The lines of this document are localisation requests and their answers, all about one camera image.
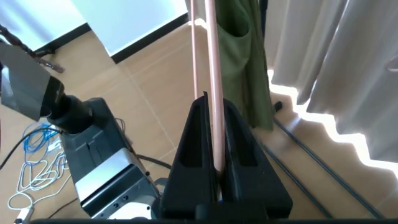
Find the green printed shirt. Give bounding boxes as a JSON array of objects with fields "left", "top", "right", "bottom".
[{"left": 214, "top": 0, "right": 275, "bottom": 131}]

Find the pink clothes hanger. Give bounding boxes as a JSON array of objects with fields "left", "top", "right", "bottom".
[{"left": 189, "top": 0, "right": 226, "bottom": 174}]

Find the white cable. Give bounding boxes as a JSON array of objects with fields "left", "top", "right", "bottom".
[{"left": 7, "top": 136, "right": 73, "bottom": 213}]

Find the blue cable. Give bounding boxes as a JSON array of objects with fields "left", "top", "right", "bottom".
[{"left": 23, "top": 122, "right": 68, "bottom": 167}]

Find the white plug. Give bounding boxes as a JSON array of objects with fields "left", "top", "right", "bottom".
[{"left": 14, "top": 206, "right": 35, "bottom": 224}]

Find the black clothes rack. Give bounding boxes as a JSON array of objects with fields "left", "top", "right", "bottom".
[{"left": 259, "top": 0, "right": 386, "bottom": 220}]

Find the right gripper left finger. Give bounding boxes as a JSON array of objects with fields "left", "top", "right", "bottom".
[{"left": 160, "top": 91, "right": 219, "bottom": 219}]

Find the beige curtain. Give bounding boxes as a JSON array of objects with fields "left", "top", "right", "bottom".
[{"left": 264, "top": 0, "right": 398, "bottom": 164}]

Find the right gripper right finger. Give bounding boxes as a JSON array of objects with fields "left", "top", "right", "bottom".
[{"left": 220, "top": 98, "right": 294, "bottom": 219}]

